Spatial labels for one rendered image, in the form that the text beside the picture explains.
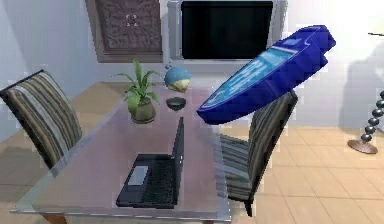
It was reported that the blue and cream ball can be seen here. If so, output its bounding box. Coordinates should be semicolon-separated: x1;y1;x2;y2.
163;62;192;93

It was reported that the glass top dining table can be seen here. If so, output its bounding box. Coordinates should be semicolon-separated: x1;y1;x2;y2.
9;87;233;224

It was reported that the beaded floor lamp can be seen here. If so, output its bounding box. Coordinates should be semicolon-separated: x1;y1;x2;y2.
347;32;384;155

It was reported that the black open laptop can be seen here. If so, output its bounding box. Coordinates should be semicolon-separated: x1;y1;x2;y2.
115;116;185;210

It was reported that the green potted house plant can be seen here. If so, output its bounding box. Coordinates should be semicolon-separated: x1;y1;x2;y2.
114;58;162;125

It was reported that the black wall television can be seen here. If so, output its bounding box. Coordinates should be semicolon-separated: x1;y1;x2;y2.
167;0;288;63

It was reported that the brown framed wall picture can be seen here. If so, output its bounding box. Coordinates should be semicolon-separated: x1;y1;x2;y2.
85;0;164;64

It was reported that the dark small bowl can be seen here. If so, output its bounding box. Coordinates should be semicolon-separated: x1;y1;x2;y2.
165;96;187;112

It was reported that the striped dining chair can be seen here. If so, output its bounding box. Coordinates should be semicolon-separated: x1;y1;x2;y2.
0;69;83;170
218;89;299;218

